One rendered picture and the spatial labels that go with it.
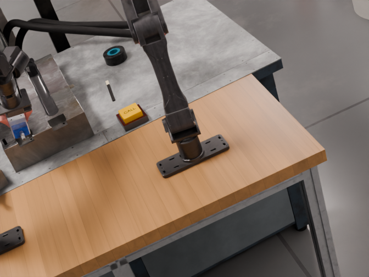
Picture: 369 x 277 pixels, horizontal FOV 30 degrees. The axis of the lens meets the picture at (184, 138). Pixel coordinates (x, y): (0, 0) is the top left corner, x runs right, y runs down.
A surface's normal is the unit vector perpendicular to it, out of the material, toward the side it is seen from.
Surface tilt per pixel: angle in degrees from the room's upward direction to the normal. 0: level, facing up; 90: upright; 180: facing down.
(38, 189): 0
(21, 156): 90
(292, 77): 0
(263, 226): 90
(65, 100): 2
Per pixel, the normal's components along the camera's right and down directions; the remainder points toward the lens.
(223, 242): 0.38, 0.47
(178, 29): -0.27, -0.76
